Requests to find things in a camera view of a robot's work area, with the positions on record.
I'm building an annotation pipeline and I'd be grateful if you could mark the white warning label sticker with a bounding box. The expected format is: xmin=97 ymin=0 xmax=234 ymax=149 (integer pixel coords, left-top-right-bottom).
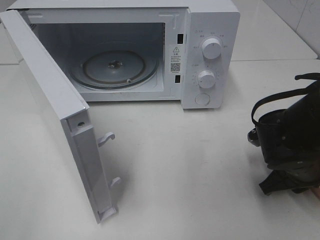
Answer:
xmin=169 ymin=44 xmax=183 ymax=73

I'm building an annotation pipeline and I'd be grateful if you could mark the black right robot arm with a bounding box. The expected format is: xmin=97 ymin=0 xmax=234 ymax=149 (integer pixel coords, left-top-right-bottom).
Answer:
xmin=247 ymin=79 xmax=320 ymax=195

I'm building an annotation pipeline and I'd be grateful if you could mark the white microwave knob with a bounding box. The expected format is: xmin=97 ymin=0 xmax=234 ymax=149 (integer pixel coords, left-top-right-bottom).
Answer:
xmin=197 ymin=70 xmax=216 ymax=89
xmin=201 ymin=36 xmax=222 ymax=60

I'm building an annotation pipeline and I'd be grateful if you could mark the white round door button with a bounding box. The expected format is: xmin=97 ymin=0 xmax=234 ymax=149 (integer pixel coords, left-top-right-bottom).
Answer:
xmin=194 ymin=93 xmax=210 ymax=106

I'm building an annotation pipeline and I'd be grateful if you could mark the black camera cable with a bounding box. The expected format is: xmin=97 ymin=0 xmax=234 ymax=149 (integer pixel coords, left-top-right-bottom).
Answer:
xmin=250 ymin=72 xmax=320 ymax=126

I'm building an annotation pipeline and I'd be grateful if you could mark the pink plate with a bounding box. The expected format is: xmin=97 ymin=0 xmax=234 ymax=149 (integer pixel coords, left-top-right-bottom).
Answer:
xmin=310 ymin=187 xmax=320 ymax=200

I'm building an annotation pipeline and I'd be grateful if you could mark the white microwave oven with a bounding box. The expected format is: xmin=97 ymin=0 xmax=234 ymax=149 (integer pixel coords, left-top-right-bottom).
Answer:
xmin=4 ymin=0 xmax=240 ymax=109

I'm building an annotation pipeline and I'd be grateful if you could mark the white microwave door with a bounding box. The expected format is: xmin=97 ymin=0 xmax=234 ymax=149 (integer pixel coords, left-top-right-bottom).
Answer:
xmin=0 ymin=10 xmax=121 ymax=224

